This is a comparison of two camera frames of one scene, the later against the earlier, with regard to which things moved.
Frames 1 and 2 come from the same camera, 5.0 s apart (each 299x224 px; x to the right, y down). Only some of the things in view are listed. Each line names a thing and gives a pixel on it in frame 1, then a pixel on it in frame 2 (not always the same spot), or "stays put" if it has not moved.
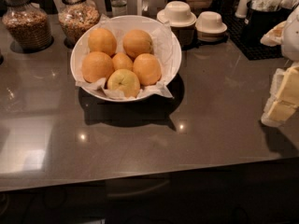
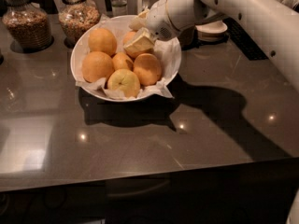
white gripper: (291, 37) -> (159, 19)
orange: (96, 65) stays put
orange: (148, 69) stays put
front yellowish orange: (124, 80) stays put
